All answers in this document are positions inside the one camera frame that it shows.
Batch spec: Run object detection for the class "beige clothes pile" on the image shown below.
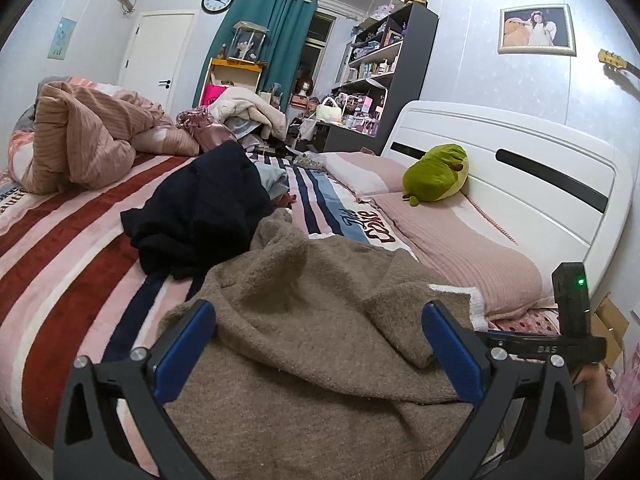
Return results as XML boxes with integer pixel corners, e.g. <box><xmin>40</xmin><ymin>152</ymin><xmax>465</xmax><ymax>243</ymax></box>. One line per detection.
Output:
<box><xmin>209</xmin><ymin>86</ymin><xmax>287</xmax><ymax>141</ymax></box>

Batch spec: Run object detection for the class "small wall poster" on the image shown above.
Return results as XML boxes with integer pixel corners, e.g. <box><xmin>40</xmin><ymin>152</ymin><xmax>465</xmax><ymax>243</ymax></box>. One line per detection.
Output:
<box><xmin>48</xmin><ymin>16</ymin><xmax>78</xmax><ymax>60</ymax></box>

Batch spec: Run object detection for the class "pink ribbed quilt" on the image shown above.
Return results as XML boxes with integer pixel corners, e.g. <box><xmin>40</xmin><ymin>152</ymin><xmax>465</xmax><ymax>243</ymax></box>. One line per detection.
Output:
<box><xmin>9</xmin><ymin>77</ymin><xmax>202</xmax><ymax>195</ymax></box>

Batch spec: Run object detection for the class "large pink pillow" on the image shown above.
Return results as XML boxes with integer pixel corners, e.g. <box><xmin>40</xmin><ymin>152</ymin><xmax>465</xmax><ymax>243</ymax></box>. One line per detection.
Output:
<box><xmin>372</xmin><ymin>191</ymin><xmax>557</xmax><ymax>319</ymax></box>

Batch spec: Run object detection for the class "green plush toy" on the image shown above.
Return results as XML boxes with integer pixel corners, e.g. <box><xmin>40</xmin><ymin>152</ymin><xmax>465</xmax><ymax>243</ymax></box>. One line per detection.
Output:
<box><xmin>402</xmin><ymin>144</ymin><xmax>470</xmax><ymax>208</ymax></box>

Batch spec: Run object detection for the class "pink dotted bedsheet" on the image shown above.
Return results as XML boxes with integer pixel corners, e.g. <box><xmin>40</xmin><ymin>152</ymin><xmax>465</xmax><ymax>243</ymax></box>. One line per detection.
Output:
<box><xmin>486</xmin><ymin>307</ymin><xmax>562</xmax><ymax>335</ymax></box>

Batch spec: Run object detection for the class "pink satin cloth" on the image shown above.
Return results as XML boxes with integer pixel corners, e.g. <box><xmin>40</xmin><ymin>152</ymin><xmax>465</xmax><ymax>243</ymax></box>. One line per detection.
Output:
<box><xmin>176</xmin><ymin>108</ymin><xmax>239</xmax><ymax>154</ymax></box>

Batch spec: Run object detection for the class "striped red pink blanket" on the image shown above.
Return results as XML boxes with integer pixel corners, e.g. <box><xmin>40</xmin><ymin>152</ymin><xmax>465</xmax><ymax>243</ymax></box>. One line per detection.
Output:
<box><xmin>0</xmin><ymin>152</ymin><xmax>417</xmax><ymax>463</ymax></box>

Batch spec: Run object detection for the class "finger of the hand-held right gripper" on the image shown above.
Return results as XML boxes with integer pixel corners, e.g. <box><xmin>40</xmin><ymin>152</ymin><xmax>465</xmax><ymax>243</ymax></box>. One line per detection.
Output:
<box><xmin>474</xmin><ymin>326</ymin><xmax>538</xmax><ymax>356</ymax></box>

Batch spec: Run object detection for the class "glass display case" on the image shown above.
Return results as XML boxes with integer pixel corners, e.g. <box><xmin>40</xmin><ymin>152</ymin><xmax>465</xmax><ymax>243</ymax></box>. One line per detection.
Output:
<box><xmin>227</xmin><ymin>21</ymin><xmax>271</xmax><ymax>63</ymax></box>

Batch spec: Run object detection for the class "person's right hand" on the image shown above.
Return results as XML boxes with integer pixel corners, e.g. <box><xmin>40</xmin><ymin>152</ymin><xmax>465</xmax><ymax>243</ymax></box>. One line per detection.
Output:
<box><xmin>572</xmin><ymin>361</ymin><xmax>621</xmax><ymax>427</ymax></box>

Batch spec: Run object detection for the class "white door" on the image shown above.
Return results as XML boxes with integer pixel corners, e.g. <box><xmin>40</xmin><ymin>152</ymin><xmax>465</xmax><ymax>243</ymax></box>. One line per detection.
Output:
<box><xmin>120</xmin><ymin>11</ymin><xmax>196</xmax><ymax>114</ymax></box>

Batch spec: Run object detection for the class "teal curtain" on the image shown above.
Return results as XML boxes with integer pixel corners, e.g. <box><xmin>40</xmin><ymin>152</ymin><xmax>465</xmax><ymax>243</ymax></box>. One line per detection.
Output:
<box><xmin>192</xmin><ymin>0</ymin><xmax>319</xmax><ymax>111</ymax></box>

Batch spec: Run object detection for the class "dark navy garment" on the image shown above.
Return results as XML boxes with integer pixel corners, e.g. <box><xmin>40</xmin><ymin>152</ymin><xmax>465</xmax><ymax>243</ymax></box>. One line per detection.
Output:
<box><xmin>120</xmin><ymin>141</ymin><xmax>275</xmax><ymax>281</ymax></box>

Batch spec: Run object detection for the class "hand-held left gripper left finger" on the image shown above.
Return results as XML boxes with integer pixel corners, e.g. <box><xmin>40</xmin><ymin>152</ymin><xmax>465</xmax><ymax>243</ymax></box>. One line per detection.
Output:
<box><xmin>52</xmin><ymin>299</ymin><xmax>218</xmax><ymax>480</ymax></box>

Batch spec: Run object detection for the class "white bed headboard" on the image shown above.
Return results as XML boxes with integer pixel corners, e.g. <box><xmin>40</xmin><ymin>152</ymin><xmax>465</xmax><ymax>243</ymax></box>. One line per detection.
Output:
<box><xmin>381</xmin><ymin>100</ymin><xmax>622</xmax><ymax>311</ymax></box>

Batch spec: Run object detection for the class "dark grey bookshelf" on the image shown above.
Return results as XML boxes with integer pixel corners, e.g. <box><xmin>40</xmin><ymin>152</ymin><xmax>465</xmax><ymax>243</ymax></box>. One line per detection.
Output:
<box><xmin>329</xmin><ymin>0</ymin><xmax>440</xmax><ymax>149</ymax></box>

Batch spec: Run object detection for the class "white handbag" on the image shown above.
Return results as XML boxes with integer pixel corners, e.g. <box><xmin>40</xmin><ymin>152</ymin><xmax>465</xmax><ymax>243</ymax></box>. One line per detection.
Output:
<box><xmin>315</xmin><ymin>98</ymin><xmax>346</xmax><ymax>124</ymax></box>

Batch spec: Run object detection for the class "yellow shelf unit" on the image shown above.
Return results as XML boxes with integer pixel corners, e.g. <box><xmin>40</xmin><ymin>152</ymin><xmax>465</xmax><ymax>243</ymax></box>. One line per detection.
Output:
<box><xmin>204</xmin><ymin>57</ymin><xmax>268</xmax><ymax>109</ymax></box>

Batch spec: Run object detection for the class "framed wall photo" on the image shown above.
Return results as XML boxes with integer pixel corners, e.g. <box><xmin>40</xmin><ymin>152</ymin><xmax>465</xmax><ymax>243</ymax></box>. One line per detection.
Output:
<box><xmin>497</xmin><ymin>4</ymin><xmax>577</xmax><ymax>56</ymax></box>

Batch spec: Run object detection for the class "clear acrylic display box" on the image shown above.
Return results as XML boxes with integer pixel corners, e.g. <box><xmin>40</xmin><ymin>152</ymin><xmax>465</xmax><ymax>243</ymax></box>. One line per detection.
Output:
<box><xmin>367</xmin><ymin>0</ymin><xmax>409</xmax><ymax>24</ymax></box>

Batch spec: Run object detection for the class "pink bag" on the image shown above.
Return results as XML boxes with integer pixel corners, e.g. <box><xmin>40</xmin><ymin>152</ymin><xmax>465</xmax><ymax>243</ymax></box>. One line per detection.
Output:
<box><xmin>200</xmin><ymin>83</ymin><xmax>226</xmax><ymax>109</ymax></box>

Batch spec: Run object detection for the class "yellow guitar headstock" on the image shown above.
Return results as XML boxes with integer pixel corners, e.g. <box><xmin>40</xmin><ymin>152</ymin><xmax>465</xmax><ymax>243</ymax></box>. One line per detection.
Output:
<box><xmin>598</xmin><ymin>49</ymin><xmax>640</xmax><ymax>79</ymax></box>

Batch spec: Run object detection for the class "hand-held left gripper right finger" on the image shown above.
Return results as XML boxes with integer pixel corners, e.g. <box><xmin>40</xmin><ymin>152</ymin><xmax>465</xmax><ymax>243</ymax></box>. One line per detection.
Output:
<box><xmin>421</xmin><ymin>300</ymin><xmax>587</xmax><ymax>480</ymax></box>

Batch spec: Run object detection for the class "small pink pillow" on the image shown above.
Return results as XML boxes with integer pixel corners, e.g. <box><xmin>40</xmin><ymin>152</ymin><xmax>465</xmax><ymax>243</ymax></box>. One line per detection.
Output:
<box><xmin>324</xmin><ymin>151</ymin><xmax>417</xmax><ymax>197</ymax></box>

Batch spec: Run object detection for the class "person's right forearm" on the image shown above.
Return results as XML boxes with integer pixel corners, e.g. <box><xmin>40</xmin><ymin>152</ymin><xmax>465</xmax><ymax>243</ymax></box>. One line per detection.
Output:
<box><xmin>581</xmin><ymin>401</ymin><xmax>639</xmax><ymax>470</ymax></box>

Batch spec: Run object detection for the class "window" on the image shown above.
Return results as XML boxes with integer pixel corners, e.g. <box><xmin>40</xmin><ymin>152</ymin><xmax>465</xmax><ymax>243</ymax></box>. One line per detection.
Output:
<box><xmin>299</xmin><ymin>10</ymin><xmax>339</xmax><ymax>88</ymax></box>

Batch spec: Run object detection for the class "cardboard box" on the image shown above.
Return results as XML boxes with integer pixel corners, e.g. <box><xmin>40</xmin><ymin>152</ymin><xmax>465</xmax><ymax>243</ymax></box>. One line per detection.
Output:
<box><xmin>591</xmin><ymin>294</ymin><xmax>632</xmax><ymax>377</ymax></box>

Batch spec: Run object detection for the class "light blue garment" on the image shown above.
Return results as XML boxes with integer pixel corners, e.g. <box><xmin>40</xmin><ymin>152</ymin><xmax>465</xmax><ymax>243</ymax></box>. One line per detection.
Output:
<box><xmin>254</xmin><ymin>162</ymin><xmax>292</xmax><ymax>202</ymax></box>

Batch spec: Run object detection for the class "brown fuzzy sweater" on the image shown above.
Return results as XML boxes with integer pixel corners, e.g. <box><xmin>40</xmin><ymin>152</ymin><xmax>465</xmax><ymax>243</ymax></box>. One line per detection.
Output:
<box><xmin>157</xmin><ymin>208</ymin><xmax>488</xmax><ymax>480</ymax></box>

